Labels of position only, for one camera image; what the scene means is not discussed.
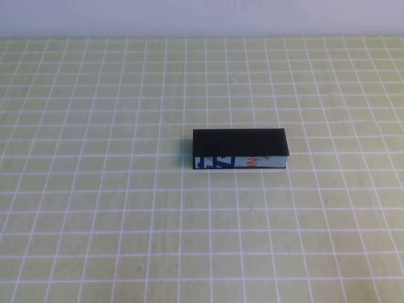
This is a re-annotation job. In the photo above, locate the black glasses case printed side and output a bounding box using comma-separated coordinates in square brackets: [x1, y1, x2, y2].
[192, 128, 290, 172]

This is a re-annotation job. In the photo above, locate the green white grid mat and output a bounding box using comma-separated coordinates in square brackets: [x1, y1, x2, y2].
[0, 35, 404, 303]

